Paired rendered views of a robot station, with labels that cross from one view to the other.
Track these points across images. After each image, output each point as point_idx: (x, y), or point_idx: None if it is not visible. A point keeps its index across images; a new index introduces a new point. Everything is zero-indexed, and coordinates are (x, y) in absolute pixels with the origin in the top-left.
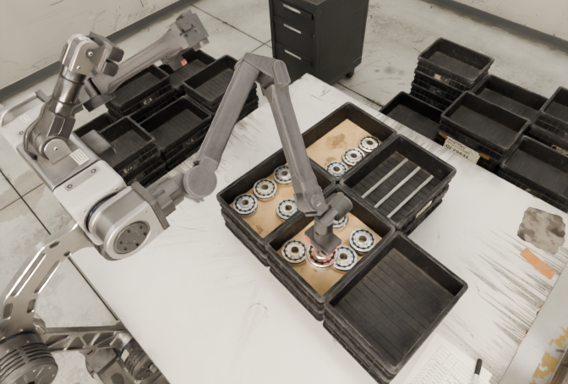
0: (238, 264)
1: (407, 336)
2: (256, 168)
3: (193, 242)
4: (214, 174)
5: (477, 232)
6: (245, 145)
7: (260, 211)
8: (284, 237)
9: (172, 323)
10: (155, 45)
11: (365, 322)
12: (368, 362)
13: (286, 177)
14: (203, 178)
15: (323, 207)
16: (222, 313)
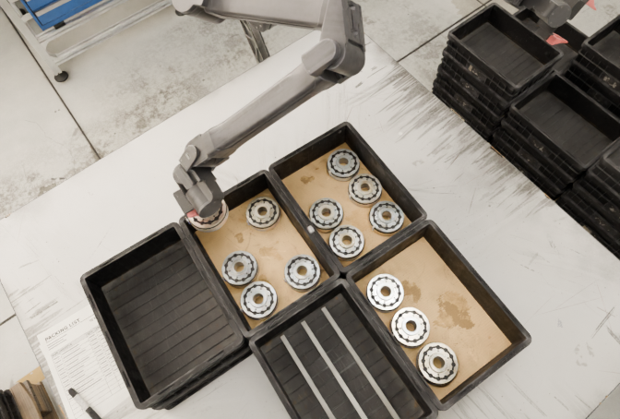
0: None
1: (130, 322)
2: (385, 170)
3: (327, 125)
4: (190, 5)
5: None
6: (481, 190)
7: (333, 183)
8: (279, 198)
9: (238, 108)
10: None
11: (160, 278)
12: None
13: (378, 217)
14: None
15: (185, 163)
16: (236, 151)
